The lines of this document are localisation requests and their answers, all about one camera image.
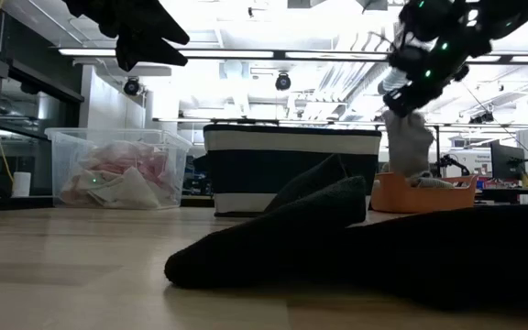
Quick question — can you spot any green knit cloth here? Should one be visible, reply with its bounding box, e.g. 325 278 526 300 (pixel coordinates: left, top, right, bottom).
381 108 457 191

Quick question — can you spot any black computer monitor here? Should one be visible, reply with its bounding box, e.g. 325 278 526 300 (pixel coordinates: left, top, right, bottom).
489 140 527 182

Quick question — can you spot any black ceiling spotlight cluster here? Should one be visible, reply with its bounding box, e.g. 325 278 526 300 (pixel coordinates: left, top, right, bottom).
468 111 496 126

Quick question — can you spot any white cloth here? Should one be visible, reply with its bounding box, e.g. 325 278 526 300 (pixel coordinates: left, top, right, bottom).
59 167 163 210

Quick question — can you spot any orange plastic basket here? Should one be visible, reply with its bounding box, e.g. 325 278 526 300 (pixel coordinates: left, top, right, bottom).
369 170 480 215

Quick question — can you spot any white sign board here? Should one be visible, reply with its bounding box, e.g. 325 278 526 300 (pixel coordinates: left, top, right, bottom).
446 148 493 176

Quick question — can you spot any ribbed ceiling duct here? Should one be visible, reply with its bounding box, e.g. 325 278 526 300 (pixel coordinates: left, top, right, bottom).
377 67 413 95

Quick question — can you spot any navy white striped fabric basket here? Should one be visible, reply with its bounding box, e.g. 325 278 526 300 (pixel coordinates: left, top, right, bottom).
202 123 383 218

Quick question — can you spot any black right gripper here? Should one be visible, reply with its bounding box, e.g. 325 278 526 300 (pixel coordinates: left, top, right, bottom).
381 41 472 118

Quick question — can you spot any clear plastic bin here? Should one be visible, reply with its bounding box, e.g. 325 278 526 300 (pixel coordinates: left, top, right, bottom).
43 126 194 211

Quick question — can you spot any salmon pink cloth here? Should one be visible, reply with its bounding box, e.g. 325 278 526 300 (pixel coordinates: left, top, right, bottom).
79 140 179 196

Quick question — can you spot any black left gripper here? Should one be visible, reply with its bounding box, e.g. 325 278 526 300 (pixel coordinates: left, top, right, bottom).
60 0 192 73

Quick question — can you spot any black cloth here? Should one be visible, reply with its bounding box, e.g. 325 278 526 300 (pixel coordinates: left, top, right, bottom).
163 153 528 314

